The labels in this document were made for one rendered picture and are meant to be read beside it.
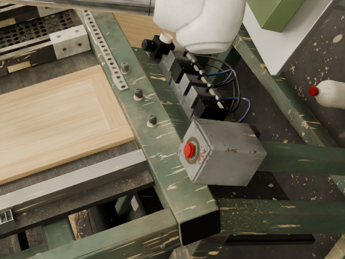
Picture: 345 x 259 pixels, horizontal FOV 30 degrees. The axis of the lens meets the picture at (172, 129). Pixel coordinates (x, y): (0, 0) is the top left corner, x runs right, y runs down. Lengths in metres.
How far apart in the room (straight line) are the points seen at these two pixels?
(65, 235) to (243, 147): 0.56
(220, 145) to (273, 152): 0.20
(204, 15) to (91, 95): 0.76
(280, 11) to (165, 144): 0.53
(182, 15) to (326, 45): 1.25
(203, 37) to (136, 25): 1.52
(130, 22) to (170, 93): 0.96
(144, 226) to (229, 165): 0.28
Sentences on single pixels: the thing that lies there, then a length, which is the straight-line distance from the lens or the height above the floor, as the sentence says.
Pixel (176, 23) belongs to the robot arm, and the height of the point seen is 1.06.
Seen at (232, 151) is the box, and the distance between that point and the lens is 1.56.
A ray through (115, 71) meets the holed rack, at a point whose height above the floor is 0.88.
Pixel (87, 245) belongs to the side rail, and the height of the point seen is 1.11.
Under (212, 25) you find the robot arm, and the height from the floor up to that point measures 1.00.
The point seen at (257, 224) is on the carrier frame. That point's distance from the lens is 1.85.
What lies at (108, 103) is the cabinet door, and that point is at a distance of 2.07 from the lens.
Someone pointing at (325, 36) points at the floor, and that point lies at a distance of 2.63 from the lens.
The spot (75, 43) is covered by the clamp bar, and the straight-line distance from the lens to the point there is 2.28.
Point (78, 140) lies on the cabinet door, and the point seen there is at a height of 1.03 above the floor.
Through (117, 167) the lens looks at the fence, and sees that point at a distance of 1.84.
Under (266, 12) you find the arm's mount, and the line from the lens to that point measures 1.61.
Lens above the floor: 1.80
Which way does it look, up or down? 31 degrees down
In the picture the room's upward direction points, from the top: 85 degrees counter-clockwise
